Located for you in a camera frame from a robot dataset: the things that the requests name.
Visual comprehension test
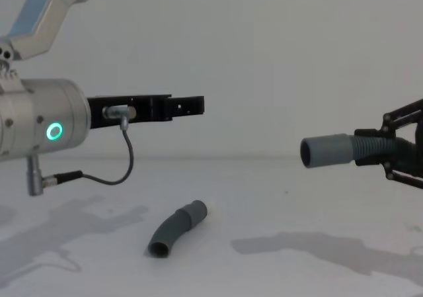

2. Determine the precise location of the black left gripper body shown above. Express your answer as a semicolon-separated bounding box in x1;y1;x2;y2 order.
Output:
86;94;173;130

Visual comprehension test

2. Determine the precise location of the grey ribbed hose with cuff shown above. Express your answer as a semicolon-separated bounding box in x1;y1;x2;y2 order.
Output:
299;132;416;171

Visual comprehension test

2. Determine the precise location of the curved grey pipe piece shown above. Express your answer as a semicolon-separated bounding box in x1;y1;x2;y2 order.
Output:
147;199;209;259

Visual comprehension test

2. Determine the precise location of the white table cloth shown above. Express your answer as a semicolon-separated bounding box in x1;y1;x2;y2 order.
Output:
0;157;423;297

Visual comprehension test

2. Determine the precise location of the thin dark gripper cable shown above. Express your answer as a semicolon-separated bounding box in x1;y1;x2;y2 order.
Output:
54;106;137;186

